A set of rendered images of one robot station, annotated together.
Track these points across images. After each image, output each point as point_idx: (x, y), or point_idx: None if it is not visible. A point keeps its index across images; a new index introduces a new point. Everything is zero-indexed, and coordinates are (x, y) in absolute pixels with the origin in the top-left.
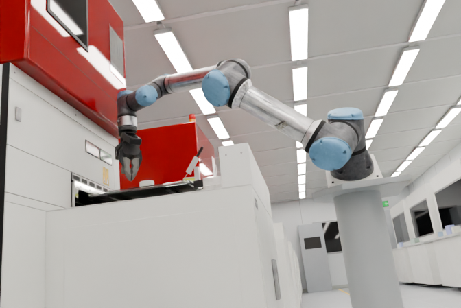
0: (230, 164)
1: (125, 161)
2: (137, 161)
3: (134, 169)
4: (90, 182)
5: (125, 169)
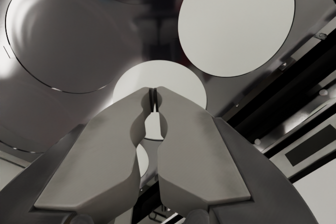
0: None
1: (214, 153)
2: (72, 165)
3: (124, 110)
4: (325, 142)
5: (197, 108)
